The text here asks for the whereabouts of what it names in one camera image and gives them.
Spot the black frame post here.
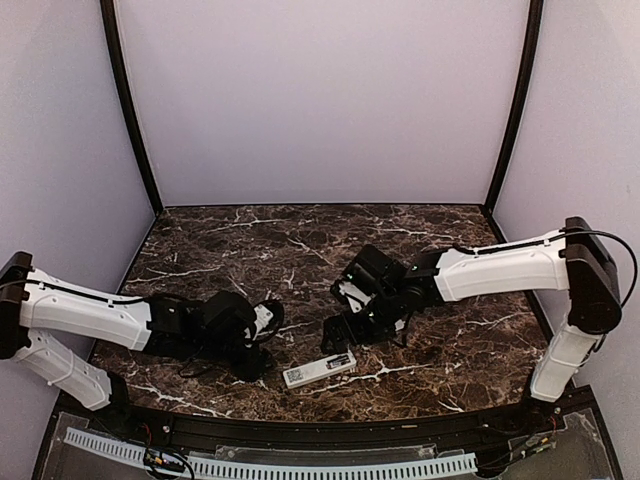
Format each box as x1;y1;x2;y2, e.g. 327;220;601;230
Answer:
484;0;544;215
99;0;164;216

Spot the white remote control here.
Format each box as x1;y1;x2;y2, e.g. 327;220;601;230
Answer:
283;350;357;389

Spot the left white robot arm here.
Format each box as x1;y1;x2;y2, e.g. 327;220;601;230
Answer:
1;251;284;436

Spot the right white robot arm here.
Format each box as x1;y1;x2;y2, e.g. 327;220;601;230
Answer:
321;217;623;434

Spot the white cable duct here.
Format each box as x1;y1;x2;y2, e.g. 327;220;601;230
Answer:
64;427;477;480

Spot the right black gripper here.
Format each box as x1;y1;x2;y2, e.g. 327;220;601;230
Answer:
321;286;405;354

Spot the left black frame post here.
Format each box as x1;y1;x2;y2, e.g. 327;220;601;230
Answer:
99;0;164;216

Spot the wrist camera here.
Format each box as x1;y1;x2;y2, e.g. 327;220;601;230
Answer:
245;299;285;345
331;280;374;313

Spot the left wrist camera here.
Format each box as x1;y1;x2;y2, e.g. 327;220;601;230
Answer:
245;299;285;345

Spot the black front rail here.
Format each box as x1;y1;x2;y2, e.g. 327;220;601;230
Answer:
91;404;553;451

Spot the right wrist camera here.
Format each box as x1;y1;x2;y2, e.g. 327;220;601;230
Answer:
331;280;374;313

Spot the right black frame post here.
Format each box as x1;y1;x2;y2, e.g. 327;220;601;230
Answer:
484;0;544;215

